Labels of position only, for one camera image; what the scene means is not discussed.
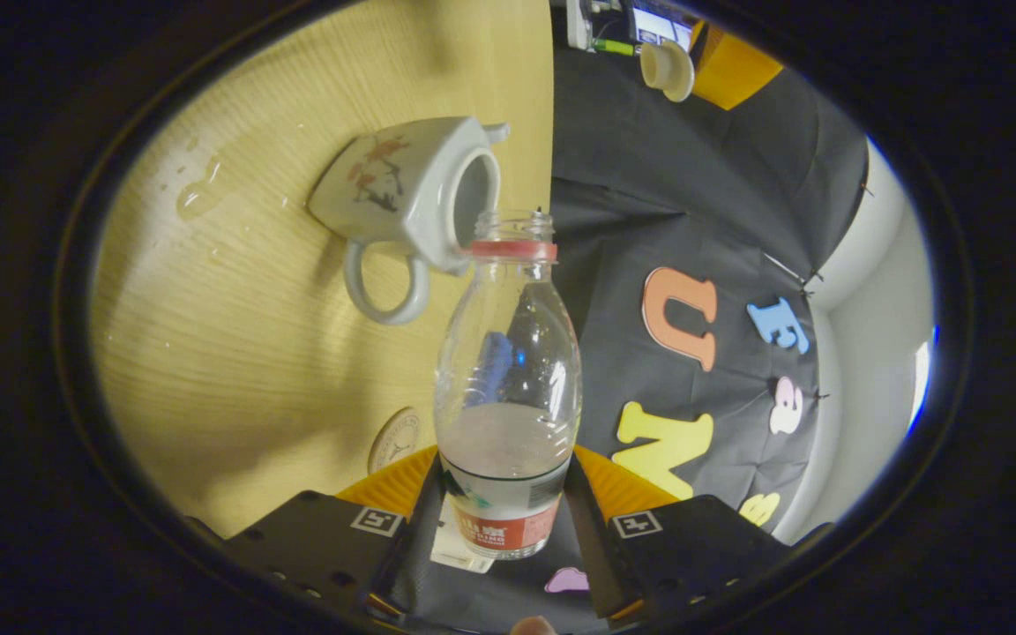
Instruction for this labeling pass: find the black backdrop cloth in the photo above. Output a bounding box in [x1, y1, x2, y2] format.
[402, 35, 872, 632]

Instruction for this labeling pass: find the computer monitor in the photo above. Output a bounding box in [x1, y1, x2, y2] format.
[630, 4, 696, 52]

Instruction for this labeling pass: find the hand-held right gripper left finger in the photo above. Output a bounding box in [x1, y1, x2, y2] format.
[222, 444, 445, 620]

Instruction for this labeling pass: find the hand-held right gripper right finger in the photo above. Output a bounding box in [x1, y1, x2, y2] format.
[564, 444, 796, 624]

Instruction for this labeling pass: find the clear plastic water bottle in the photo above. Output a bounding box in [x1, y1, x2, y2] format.
[430, 209, 582, 575]

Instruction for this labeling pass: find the round cork coaster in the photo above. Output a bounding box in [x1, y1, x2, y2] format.
[368, 407, 423, 477]

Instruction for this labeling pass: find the white teacup lid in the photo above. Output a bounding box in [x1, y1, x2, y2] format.
[639, 40, 697, 104]

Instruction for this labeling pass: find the white ceramic teacup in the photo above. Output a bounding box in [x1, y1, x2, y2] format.
[307, 116, 512, 326]

